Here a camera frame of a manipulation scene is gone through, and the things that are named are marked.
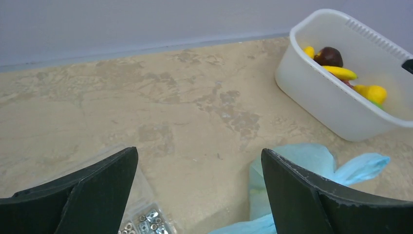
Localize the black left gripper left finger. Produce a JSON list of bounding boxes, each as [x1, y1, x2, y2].
[[0, 147, 138, 234]]

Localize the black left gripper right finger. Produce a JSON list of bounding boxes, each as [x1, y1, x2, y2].
[[261, 149, 413, 234]]

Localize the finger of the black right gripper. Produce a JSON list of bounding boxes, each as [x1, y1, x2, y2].
[[401, 59, 413, 74]]

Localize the light blue plastic bag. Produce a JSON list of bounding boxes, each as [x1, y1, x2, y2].
[[213, 143, 391, 234]]

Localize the yellow fake lemon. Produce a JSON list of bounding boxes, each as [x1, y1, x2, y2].
[[353, 84, 387, 105]]

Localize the light green fake lime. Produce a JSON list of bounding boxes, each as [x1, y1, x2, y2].
[[369, 99, 384, 110]]

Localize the yellow fake banana in basket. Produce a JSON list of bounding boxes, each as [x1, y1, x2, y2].
[[323, 65, 358, 80]]

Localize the dark maroon fake fruit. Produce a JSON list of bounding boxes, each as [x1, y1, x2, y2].
[[313, 47, 343, 67]]

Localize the white plastic basket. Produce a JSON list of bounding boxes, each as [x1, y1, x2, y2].
[[275, 9, 413, 141]]

